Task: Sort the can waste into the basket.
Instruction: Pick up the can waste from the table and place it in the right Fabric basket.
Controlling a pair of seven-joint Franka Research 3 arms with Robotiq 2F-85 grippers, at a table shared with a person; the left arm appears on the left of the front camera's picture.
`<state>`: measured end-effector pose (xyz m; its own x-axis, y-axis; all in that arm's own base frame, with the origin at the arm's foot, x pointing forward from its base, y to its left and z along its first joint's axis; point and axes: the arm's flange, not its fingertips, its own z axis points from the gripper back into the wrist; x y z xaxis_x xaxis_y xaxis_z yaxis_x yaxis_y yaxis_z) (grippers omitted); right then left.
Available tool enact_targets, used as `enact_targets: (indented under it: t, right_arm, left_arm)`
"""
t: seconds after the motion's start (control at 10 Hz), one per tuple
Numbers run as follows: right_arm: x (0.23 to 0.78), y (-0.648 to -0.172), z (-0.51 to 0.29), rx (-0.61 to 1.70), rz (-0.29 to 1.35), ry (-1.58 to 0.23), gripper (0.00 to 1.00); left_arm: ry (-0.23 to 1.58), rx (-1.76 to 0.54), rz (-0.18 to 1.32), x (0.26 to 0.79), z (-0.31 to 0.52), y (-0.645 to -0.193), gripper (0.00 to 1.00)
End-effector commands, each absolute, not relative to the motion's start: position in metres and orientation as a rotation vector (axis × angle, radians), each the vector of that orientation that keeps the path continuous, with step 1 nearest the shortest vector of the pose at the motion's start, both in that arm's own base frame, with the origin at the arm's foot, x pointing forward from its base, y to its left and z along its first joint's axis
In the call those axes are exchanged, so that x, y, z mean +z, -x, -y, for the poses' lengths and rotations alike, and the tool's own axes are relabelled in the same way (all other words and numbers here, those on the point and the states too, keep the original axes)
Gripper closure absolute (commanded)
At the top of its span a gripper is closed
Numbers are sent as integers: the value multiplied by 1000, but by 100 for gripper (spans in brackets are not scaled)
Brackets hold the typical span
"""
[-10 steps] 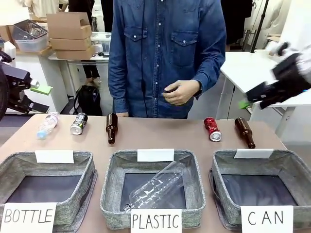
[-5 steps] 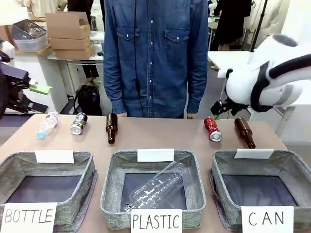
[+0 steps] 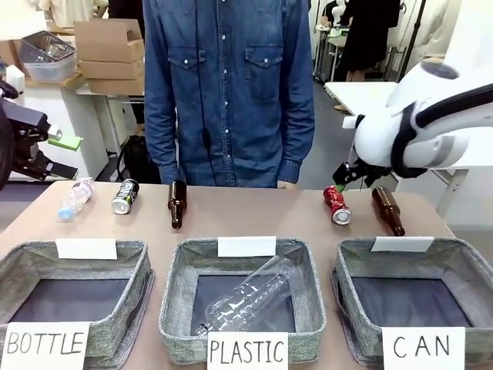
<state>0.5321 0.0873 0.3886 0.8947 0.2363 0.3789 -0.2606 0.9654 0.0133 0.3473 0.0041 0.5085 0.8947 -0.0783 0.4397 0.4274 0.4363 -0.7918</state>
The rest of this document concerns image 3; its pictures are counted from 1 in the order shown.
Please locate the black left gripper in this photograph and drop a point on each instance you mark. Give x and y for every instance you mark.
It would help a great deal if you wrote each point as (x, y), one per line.
(27, 148)

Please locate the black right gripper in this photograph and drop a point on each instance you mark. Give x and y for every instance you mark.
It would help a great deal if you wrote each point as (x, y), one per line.
(371, 165)

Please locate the red crushed drink can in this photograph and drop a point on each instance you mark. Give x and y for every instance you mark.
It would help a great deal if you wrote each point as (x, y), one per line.
(338, 206)

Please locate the brown glass beer bottle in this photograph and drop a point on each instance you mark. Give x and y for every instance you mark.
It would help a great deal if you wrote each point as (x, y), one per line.
(387, 210)
(176, 200)

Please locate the small clear water bottle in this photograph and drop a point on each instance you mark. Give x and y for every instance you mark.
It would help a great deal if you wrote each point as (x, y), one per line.
(77, 198)

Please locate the black crushed drink can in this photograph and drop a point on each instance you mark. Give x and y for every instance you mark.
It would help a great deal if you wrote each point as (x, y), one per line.
(125, 197)

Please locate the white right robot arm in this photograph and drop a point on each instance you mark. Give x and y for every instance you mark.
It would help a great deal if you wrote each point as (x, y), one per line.
(389, 135)

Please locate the grey fabric basket labelled can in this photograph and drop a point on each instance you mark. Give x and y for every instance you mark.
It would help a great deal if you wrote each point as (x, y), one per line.
(346, 266)

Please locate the grey fabric basket labelled bottle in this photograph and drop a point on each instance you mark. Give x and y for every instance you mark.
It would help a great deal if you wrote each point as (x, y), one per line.
(127, 277)

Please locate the grey fabric basket labelled plastic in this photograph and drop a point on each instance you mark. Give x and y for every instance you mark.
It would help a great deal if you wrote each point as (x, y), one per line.
(181, 285)

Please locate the paper label reading can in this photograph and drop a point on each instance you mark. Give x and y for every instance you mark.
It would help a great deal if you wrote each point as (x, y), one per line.
(423, 346)

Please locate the person's left hand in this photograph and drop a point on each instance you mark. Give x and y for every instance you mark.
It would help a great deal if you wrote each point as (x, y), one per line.
(287, 185)

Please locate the white cabinet desk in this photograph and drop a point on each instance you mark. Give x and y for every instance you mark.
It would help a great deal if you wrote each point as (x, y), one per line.
(88, 127)

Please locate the blank white card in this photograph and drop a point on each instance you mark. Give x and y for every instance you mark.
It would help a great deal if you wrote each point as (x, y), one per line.
(246, 246)
(402, 244)
(86, 248)

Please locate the white side table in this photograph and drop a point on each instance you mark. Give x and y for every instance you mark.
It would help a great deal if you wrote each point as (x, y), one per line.
(358, 96)

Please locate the clear plastic storage bin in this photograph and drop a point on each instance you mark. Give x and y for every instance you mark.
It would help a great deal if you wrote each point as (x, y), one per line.
(52, 69)

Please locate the flat cardboard box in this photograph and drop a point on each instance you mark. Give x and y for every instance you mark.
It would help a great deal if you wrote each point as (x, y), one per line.
(115, 85)
(111, 69)

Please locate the open cardboard box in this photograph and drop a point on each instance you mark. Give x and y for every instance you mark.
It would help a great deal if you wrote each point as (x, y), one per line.
(109, 40)

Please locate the background white desk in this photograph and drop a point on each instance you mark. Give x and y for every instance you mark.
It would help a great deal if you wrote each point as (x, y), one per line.
(331, 46)

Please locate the background person in black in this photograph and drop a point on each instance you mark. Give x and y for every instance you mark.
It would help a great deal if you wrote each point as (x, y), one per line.
(369, 34)

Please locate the black vertical pole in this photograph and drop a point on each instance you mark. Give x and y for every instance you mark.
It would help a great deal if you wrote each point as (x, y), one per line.
(415, 38)

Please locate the person in denim shirt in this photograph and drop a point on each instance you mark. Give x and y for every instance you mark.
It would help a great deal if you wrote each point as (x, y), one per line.
(231, 96)

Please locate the large clear plastic bottle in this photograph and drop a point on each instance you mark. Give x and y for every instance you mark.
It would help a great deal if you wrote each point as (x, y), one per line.
(246, 297)

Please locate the paper label reading bottle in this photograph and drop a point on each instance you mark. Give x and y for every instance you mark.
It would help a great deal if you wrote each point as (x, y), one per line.
(44, 345)

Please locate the paper label reading plastic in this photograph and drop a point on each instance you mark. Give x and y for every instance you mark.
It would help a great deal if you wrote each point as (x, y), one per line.
(247, 350)

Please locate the right arm wrist camera box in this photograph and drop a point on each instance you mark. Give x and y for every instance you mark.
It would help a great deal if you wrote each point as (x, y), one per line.
(352, 122)

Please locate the arm wrist camera box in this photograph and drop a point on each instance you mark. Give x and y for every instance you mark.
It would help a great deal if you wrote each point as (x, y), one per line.
(23, 113)
(352, 122)

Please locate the left arm wrist camera box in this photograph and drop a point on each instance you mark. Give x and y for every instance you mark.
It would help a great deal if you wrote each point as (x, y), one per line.
(23, 113)

